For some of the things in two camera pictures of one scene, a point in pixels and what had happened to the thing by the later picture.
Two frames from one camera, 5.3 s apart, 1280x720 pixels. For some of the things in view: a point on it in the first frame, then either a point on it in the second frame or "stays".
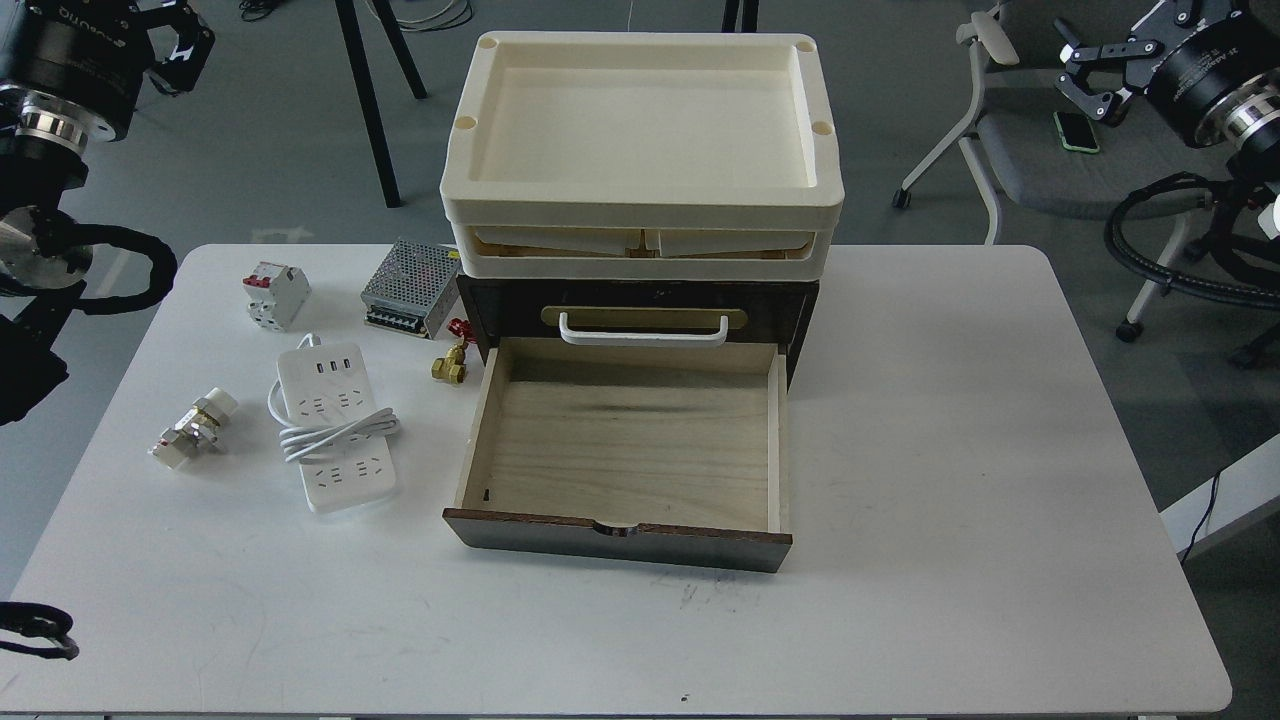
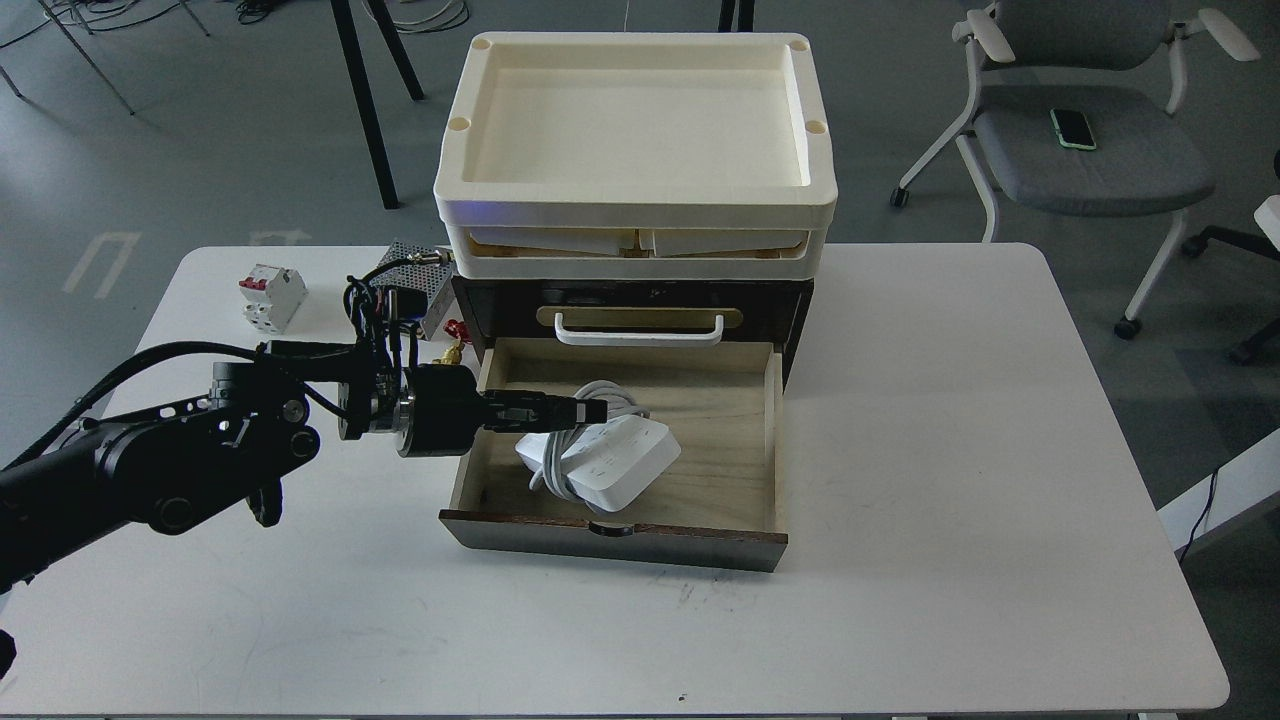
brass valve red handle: [452, 365] stays
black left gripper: [89, 56] → [445, 411]
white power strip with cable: [323, 408] → [603, 465]
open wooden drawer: [669, 452] stays
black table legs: [350, 31] stays
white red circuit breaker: [278, 293] stays
